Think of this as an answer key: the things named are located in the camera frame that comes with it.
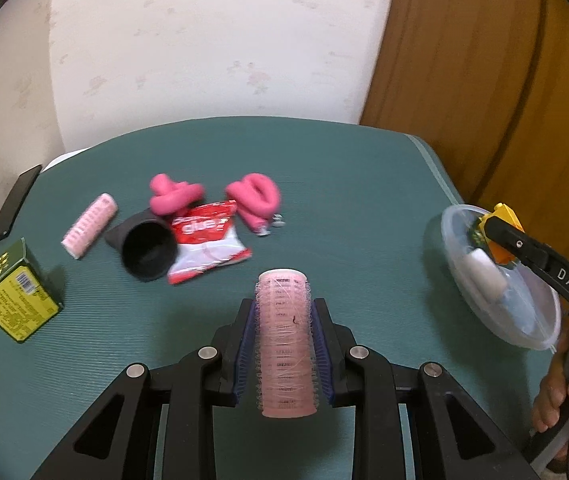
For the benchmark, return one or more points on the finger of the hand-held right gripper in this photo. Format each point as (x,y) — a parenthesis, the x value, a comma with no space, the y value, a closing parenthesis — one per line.
(514,240)

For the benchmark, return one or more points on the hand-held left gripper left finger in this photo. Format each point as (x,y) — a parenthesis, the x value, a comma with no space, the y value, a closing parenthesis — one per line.
(244,355)

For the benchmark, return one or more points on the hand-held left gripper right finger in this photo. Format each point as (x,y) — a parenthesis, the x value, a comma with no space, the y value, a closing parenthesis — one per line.
(322,355)

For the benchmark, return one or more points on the yellow green sponge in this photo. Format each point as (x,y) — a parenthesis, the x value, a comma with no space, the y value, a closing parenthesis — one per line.
(503,214)

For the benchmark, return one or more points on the large pink hair roller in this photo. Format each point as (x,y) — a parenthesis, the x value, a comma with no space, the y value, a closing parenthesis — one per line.
(284,340)

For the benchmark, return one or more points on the clear plastic container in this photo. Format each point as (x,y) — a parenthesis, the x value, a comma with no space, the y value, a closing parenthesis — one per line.
(529,320)

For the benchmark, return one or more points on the red white plastic packet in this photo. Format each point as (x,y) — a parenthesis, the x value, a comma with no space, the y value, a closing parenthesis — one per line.
(204,245)

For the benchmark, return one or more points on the small pink hair roller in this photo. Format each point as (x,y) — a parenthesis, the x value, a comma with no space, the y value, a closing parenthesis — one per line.
(88,227)

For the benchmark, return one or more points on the person's right hand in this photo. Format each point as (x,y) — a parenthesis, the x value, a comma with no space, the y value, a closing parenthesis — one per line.
(549,402)

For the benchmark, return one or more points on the white block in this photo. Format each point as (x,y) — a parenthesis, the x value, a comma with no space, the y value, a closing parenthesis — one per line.
(486,272)

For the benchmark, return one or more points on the black cup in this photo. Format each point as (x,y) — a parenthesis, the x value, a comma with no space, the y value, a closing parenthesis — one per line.
(147,250)

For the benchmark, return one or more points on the pink foam curler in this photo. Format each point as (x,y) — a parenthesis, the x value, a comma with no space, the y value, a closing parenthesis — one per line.
(174,196)
(257,195)

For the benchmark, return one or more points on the wooden door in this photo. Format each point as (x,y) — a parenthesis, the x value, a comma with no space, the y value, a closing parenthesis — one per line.
(464,85)

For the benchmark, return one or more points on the green cardboard box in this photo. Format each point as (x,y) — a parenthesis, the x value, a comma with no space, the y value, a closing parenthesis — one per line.
(14,300)

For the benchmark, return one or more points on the black smartphone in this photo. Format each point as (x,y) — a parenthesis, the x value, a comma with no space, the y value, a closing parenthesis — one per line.
(14,205)

